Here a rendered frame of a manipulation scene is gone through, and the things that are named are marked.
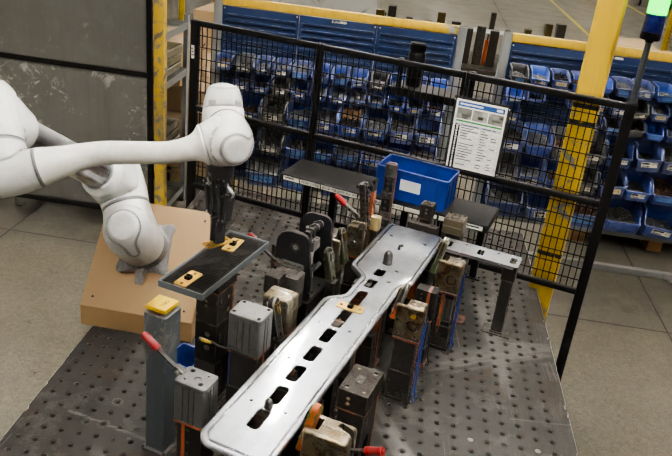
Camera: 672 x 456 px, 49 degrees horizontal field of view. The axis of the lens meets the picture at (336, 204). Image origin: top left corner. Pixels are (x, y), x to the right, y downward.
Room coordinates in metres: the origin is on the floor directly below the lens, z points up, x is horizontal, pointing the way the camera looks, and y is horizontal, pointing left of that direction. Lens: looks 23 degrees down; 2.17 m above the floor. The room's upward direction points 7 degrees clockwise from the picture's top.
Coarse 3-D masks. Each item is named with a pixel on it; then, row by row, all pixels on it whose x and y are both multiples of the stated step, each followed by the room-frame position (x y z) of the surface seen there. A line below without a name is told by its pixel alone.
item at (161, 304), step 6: (156, 300) 1.59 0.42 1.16; (162, 300) 1.59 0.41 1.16; (168, 300) 1.59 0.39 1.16; (174, 300) 1.60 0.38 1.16; (150, 306) 1.56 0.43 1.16; (156, 306) 1.56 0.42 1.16; (162, 306) 1.56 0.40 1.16; (168, 306) 1.57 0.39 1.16; (174, 306) 1.58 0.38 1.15; (162, 312) 1.55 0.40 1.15
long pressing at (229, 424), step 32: (416, 256) 2.32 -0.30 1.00; (352, 288) 2.04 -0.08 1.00; (384, 288) 2.06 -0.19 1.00; (320, 320) 1.83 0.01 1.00; (352, 320) 1.85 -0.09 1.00; (288, 352) 1.66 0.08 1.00; (320, 352) 1.67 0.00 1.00; (352, 352) 1.70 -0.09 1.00; (256, 384) 1.51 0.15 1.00; (288, 384) 1.52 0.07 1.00; (320, 384) 1.54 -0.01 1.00; (224, 416) 1.37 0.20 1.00; (288, 416) 1.40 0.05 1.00; (224, 448) 1.27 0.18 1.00; (256, 448) 1.28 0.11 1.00
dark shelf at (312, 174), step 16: (304, 160) 3.07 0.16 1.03; (288, 176) 2.88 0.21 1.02; (304, 176) 2.88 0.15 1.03; (320, 176) 2.90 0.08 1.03; (336, 176) 2.92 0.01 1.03; (352, 176) 2.94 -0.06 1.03; (368, 176) 2.97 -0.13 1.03; (336, 192) 2.80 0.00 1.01; (352, 192) 2.77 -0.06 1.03; (400, 208) 2.70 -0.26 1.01; (416, 208) 2.68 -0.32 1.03; (448, 208) 2.71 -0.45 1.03; (464, 208) 2.73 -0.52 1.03; (480, 208) 2.75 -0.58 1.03; (496, 208) 2.77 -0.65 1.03; (480, 224) 2.59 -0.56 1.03
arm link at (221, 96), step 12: (216, 84) 1.83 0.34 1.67; (228, 84) 1.84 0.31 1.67; (216, 96) 1.79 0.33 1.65; (228, 96) 1.79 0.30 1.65; (240, 96) 1.83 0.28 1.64; (204, 108) 1.80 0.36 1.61; (216, 108) 1.77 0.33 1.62; (228, 108) 1.77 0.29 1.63; (240, 108) 1.81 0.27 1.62; (204, 120) 1.78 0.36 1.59
